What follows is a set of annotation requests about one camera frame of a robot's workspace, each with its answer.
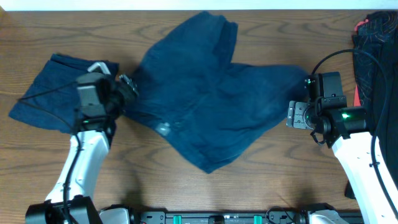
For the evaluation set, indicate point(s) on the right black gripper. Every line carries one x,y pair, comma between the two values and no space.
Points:
295,116

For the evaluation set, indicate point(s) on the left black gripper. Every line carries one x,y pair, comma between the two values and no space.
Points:
127,89

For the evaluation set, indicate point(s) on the dark blue shorts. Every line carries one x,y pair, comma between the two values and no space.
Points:
52,97
207,107

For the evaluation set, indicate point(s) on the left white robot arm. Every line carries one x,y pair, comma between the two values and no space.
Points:
70,201

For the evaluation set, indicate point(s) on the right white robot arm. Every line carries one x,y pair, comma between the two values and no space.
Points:
347,133

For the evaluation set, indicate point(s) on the red garment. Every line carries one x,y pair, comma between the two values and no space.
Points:
357,101

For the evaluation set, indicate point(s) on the folded dark blue shorts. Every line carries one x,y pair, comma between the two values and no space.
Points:
52,97

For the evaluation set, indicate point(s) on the black patterned garment pile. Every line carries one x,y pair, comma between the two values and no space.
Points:
378,37

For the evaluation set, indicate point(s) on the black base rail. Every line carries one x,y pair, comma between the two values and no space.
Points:
318,213

